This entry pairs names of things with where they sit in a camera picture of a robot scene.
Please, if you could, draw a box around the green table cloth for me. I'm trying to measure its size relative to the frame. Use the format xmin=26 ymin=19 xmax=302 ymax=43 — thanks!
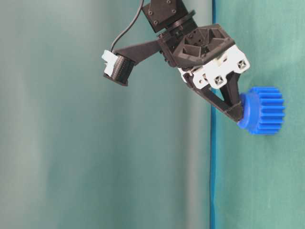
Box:
xmin=213 ymin=0 xmax=305 ymax=229

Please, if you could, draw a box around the blue small gear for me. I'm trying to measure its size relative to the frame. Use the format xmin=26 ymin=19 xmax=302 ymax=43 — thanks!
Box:
xmin=237 ymin=87 xmax=285 ymax=135

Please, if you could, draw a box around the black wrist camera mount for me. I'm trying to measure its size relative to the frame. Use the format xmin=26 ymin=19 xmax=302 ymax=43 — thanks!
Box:
xmin=102 ymin=41 xmax=161 ymax=86

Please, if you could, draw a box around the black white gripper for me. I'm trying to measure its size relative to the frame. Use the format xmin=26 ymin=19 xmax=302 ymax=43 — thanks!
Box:
xmin=157 ymin=24 xmax=250 ymax=121

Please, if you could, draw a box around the grey backdrop sheet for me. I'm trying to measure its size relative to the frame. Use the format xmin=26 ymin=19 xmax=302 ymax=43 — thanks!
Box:
xmin=0 ymin=0 xmax=211 ymax=229

